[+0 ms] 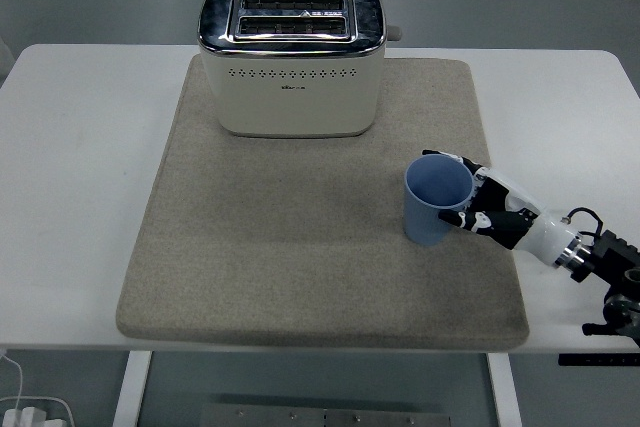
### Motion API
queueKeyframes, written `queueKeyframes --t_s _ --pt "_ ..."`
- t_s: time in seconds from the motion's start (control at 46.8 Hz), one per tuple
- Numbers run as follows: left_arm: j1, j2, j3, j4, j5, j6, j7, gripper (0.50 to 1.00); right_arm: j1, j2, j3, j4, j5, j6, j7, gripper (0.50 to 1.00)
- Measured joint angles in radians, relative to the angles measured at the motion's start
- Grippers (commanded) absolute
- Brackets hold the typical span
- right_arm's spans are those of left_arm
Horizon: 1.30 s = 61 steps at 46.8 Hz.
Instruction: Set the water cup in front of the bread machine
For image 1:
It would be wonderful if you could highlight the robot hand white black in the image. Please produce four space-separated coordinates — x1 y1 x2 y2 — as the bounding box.
421 148 587 270

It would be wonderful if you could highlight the white cable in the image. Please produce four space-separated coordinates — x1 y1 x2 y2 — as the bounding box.
0 349 26 412

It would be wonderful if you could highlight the black table control panel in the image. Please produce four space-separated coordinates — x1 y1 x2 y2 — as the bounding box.
558 353 640 367

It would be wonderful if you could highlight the white table leg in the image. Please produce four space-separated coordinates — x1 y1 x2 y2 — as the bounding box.
110 350 153 427
486 352 523 427

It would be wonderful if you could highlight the grey metal plate with screws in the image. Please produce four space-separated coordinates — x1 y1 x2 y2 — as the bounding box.
198 402 452 427

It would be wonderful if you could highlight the beige fabric mat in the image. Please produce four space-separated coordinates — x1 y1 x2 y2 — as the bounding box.
115 57 531 352

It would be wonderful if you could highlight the white power strip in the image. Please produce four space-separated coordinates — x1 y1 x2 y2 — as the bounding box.
0 395 77 427

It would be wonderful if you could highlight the blue plastic cup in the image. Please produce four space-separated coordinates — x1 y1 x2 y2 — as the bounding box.
403 155 475 248

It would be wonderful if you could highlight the white chrome toaster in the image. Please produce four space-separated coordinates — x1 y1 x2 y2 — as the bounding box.
197 0 404 139

